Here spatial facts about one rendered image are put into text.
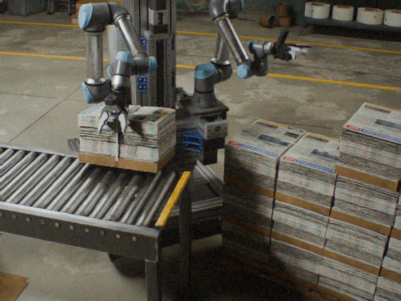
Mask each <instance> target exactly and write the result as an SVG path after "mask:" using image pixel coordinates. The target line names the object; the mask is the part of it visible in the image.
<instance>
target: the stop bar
mask: <svg viewBox="0 0 401 301"><path fill-rule="evenodd" d="M190 176H191V172H188V171H185V172H184V173H183V175H182V176H181V178H180V180H179V182H178V184H177V186H176V187H175V190H174V192H173V193H172V194H171V196H170V199H169V200H168V202H167V204H166V206H165V208H164V210H163V212H162V213H161V214H160V216H159V219H158V221H157V222H156V224H155V228H156V229H160V230H162V229H163V228H164V226H165V224H166V222H167V220H168V219H169V216H170V214H171V212H172V211H173V209H174V207H175V204H176V202H177V200H178V199H179V196H180V194H181V193H182V191H183V190H184V187H185V185H186V183H187V182H188V180H189V177H190Z"/></svg>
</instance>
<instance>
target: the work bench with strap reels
mask: <svg viewBox="0 0 401 301"><path fill-rule="evenodd" d="M329 10H330V5H329V4H324V3H316V2H308V3H307V0H303V2H302V8H301V13H302V14H301V26H300V32H299V34H298V36H304V35H303V28H306V27H305V23H307V24H325V25H332V26H342V27H352V28H360V29H378V30H380V31H396V32H401V11H399V10H398V9H388V10H385V11H383V10H381V9H375V8H358V13H357V16H353V13H354V7H351V6H340V5H334V6H333V10H332V14H329ZM383 13H384V14H383Z"/></svg>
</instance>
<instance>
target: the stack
mask: <svg viewBox="0 0 401 301"><path fill-rule="evenodd" d="M339 146H340V139H335V138H332V137H327V136H324V135H319V134H312V133H309V132H307V133H306V131H305V130H301V129H297V128H294V127H289V126H286V125H283V124H279V123H276V122H270V121H267V120H261V119H259V120H257V121H255V122H254V123H253V124H251V125H249V126H248V127H247V128H246V129H245V130H244V129H243V130H242V132H240V133H238V134H236V135H235V136H234V137H232V138H231V139H229V140H228V141H227V142H226V143H225V144H224V147H225V150H224V151H225V152H224V153H225V154H224V155H225V158H224V165H225V166H224V171H223V172H224V175H225V176H229V177H233V178H236V179H237V180H240V181H244V182H248V183H250V184H255V185H257V186H261V187H265V188H267V189H270V190H273V191H274V190H275V189H276V192H278V193H282V194H285V195H288V196H292V197H295V198H298V199H302V200H305V201H309V202H311V203H315V204H318V205H320V206H324V207H326V208H329V209H330V208H331V207H332V205H333V204H335V205H334V206H333V207H332V210H335V211H338V212H341V213H345V214H348V215H350V216H354V217H356V218H360V219H364V220H366V221H369V222H372V223H376V224H379V225H382V226H388V227H390V228H391V227H392V226H393V224H394V223H395V224H394V226H393V229H395V230H399V231H401V193H399V192H400V187H401V183H400V186H399V187H398V189H397V191H393V190H389V189H386V188H383V187H379V186H375V185H373V184H370V183H368V182H364V181H360V180H358V179H354V178H351V177H347V176H343V175H340V174H336V173H335V165H336V163H337V162H338V158H339V152H340V151H339V148H340V147H339ZM222 189H223V190H222V191H223V192H222V195H223V196H222V213H224V214H228V215H229V216H233V217H236V218H237V219H241V220H243V221H247V222H249V223H252V224H256V225H259V226H262V227H264V228H267V229H269V230H271V229H272V227H273V229H272V231H275V232H277V233H280V234H282V235H286V236H289V237H292V238H295V239H297V240H300V241H303V242H305V243H309V244H311V245H314V246H317V247H319V248H322V249H323V248H325V249H324V250H330V251H332V252H335V253H338V254H340V255H343V256H346V257H348V258H352V259H354V260H357V261H360V262H362V263H365V264H369V265H372V266H374V267H377V268H379V269H381V267H383V269H384V270H388V271H390V272H392V273H395V274H397V275H400V276H401V240H398V239H396V238H393V237H391V236H390V235H391V233H390V235H385V234H382V233H379V232H376V231H373V230H370V229H367V228H363V227H361V226H357V225H355V224H351V223H348V222H346V221H342V220H337V219H334V218H331V217H330V215H329V216H326V215H324V214H320V213H317V212H314V211H311V210H308V209H305V208H301V207H299V206H296V205H294V204H291V203H287V202H284V201H281V200H278V199H275V198H270V197H268V196H265V195H262V194H258V193H255V192H252V191H248V190H246V189H244V188H241V187H238V186H234V185H231V184H228V183H224V184H223V185H222ZM221 230H222V231H221V232H222V233H221V235H222V245H221V248H224V249H226V250H229V251H232V252H234V253H237V254H239V255H242V256H245V257H247V258H250V259H252V260H255V261H258V262H260V263H262V264H264V265H266V264H268V266H270V267H273V268H275V269H278V270H281V271H283V272H286V273H289V274H291V275H294V276H296V277H299V278H303V279H305V280H307V281H310V282H313V283H315V284H317V283H318V285H321V286H322V287H325V288H328V289H330V290H334V291H337V292H340V293H342V294H344V295H346V296H348V297H351V298H354V299H355V300H358V301H401V283H398V282H396V281H393V280H391V279H388V278H385V277H383V276H380V274H381V271H382V270H381V271H379V272H380V273H379V274H378V275H374V274H372V273H369V272H366V271H364V270H361V269H359V268H356V267H353V266H351V265H348V264H346V263H343V262H338V261H336V260H333V259H331V258H328V257H325V256H323V255H320V254H317V253H313V252H312V251H308V250H305V249H303V248H300V247H298V246H295V245H292V244H290V243H286V242H284V241H281V240H278V239H274V238H273V237H271V238H270V236H268V235H265V234H262V233H260V232H257V231H253V230H250V229H248V228H245V227H242V226H239V225H236V224H233V223H230V222H228V221H224V220H223V221H222V228H221ZM244 270H245V271H247V272H250V273H252V274H255V275H258V276H260V277H263V278H265V279H267V280H270V281H272V282H274V283H279V284H281V285H284V286H285V287H288V288H291V289H293V290H295V291H298V292H300V293H301V299H298V298H296V297H293V296H291V295H288V294H287V293H284V292H279V291H277V290H275V289H272V288H270V287H267V286H265V285H263V284H261V283H258V282H255V281H253V280H250V279H248V278H246V277H243V272H244ZM219 273H221V274H223V275H225V276H227V277H230V278H233V279H235V280H238V281H240V282H242V283H245V284H247V285H250V286H252V287H254V288H257V289H259V290H262V291H264V292H266V293H269V294H271V295H274V296H275V297H278V298H280V299H283V300H287V301H340V300H339V299H337V298H333V297H331V296H329V295H326V294H324V293H321V292H319V291H317V290H314V289H312V288H309V287H305V286H303V285H300V284H298V283H295V282H292V281H290V280H287V279H285V278H282V277H279V276H277V275H275V274H272V273H269V272H267V271H264V270H262V269H259V268H256V267H252V266H251V265H248V264H246V263H243V262H241V261H238V260H235V259H234V258H232V257H230V256H227V255H224V254H222V253H221V254H220V265H219Z"/></svg>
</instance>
